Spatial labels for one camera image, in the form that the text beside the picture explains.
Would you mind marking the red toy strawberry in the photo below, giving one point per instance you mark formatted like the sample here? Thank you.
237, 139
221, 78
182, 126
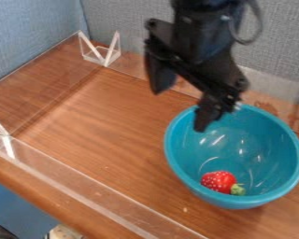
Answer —
222, 182

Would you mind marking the clear acrylic left barrier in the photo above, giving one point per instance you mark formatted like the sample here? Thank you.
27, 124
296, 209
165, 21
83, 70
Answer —
22, 47

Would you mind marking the blue plastic bowl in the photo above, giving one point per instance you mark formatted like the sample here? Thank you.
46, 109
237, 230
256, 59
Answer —
249, 143

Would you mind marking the clear acrylic front barrier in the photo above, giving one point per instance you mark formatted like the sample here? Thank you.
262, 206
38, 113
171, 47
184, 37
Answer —
26, 166

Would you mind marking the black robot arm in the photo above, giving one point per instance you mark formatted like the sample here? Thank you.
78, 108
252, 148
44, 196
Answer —
206, 3

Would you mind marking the clear acrylic barrier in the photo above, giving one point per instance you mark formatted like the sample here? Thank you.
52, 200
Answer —
273, 93
22, 47
26, 166

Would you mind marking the clear acrylic back barrier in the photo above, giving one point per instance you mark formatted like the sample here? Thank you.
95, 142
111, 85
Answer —
273, 93

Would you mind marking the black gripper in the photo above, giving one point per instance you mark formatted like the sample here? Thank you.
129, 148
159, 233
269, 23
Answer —
192, 48

